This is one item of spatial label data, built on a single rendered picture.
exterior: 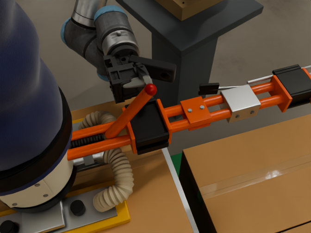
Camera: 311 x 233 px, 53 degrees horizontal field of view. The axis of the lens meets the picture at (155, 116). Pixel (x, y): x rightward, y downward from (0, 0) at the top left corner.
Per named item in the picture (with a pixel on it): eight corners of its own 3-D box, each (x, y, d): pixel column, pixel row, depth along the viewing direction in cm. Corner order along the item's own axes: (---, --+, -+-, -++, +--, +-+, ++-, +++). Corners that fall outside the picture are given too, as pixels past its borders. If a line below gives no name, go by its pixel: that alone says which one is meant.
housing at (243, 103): (228, 125, 69) (233, 113, 65) (216, 101, 73) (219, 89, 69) (257, 117, 70) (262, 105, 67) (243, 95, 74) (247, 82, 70)
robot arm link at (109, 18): (124, 29, 93) (126, -1, 85) (134, 58, 86) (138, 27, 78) (92, 32, 90) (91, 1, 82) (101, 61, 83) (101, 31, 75)
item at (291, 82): (282, 113, 71) (289, 99, 66) (265, 89, 75) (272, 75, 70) (314, 104, 72) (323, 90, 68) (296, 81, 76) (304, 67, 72)
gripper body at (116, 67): (116, 107, 73) (105, 71, 80) (151, 98, 75) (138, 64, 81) (113, 85, 67) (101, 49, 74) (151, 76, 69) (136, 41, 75)
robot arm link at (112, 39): (136, 53, 85) (134, 24, 77) (141, 65, 82) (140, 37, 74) (104, 60, 83) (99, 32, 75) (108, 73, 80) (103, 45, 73)
